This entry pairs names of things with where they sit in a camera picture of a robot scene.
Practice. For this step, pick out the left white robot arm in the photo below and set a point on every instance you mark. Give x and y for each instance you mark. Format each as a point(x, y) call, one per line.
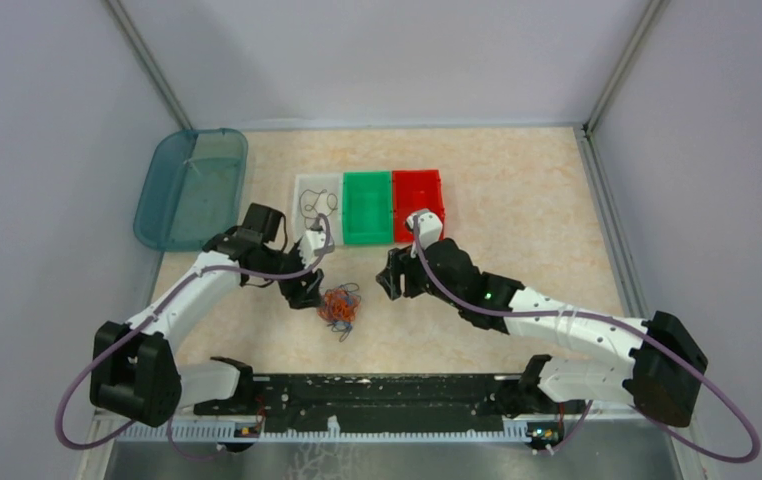
point(134, 372)

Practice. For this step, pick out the right aluminium side rail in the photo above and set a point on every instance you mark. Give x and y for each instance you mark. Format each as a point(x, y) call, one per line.
point(619, 254)

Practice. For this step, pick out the aluminium frame post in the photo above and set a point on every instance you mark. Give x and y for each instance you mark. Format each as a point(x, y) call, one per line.
point(147, 61)
point(652, 12)

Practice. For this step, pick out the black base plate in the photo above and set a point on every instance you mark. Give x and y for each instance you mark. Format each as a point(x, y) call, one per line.
point(395, 404)

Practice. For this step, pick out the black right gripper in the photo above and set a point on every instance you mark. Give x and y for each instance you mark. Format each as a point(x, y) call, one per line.
point(400, 261)

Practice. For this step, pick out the red plastic bin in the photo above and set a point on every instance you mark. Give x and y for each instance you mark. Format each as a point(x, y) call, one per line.
point(415, 190)

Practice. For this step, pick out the teal translucent plastic tray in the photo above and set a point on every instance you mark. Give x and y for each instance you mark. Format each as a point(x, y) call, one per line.
point(192, 190)

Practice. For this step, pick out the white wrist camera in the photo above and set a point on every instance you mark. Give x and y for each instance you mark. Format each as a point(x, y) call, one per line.
point(315, 243)
point(426, 228)

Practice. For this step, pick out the green plastic bin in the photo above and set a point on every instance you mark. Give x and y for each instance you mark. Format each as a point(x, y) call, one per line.
point(367, 208)

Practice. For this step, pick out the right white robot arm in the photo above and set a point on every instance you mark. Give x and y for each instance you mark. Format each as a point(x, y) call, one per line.
point(635, 361)

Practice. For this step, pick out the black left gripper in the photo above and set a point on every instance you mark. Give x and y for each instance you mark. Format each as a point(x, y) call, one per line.
point(303, 296)

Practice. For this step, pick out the right aluminium frame post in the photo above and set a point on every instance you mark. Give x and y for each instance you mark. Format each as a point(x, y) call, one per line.
point(652, 12)

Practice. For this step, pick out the white plastic bin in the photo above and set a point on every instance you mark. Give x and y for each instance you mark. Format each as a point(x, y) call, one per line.
point(315, 194)

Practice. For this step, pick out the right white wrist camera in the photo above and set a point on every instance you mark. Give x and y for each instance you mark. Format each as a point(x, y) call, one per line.
point(426, 228)

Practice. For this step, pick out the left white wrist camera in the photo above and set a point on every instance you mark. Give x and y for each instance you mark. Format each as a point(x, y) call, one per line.
point(315, 243)

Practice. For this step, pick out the left aluminium frame post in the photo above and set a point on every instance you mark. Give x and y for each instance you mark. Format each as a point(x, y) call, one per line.
point(147, 61)

